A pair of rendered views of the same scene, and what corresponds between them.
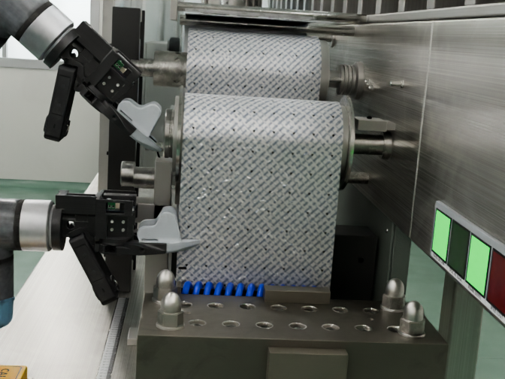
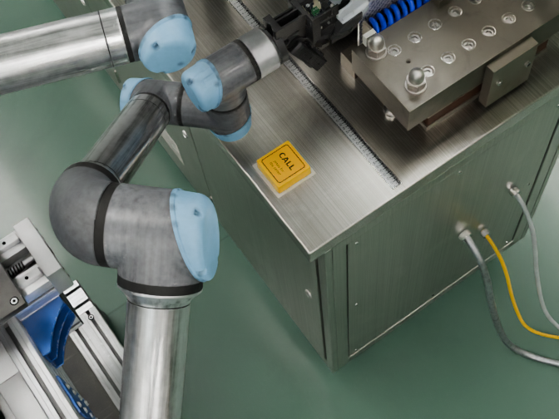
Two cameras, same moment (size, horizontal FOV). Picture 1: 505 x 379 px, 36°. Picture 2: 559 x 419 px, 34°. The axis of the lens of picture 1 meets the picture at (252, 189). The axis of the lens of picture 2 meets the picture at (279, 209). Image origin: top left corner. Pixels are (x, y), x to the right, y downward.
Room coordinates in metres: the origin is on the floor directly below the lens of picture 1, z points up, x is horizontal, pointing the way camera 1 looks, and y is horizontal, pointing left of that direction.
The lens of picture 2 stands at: (0.26, 0.63, 2.31)
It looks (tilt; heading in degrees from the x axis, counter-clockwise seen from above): 64 degrees down; 339
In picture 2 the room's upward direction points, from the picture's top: 10 degrees counter-clockwise
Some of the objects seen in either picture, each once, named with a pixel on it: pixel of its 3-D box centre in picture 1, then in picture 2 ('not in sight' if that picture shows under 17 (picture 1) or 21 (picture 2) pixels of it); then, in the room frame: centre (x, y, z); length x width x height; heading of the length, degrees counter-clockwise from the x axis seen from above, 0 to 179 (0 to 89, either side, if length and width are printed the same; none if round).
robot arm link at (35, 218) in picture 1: (40, 225); (259, 51); (1.09, 0.31, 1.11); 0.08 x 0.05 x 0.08; 5
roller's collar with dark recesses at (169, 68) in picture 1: (170, 69); not in sight; (1.41, 0.16, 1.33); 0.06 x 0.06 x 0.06; 5
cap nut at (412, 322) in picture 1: (412, 316); not in sight; (0.97, -0.22, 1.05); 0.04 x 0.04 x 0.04
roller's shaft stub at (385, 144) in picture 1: (367, 144); not in sight; (1.19, -0.17, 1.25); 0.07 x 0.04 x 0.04; 95
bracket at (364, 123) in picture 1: (373, 122); not in sight; (1.19, -0.18, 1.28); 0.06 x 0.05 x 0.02; 95
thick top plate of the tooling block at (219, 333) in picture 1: (286, 337); (470, 32); (1.00, -0.06, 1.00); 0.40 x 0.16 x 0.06; 95
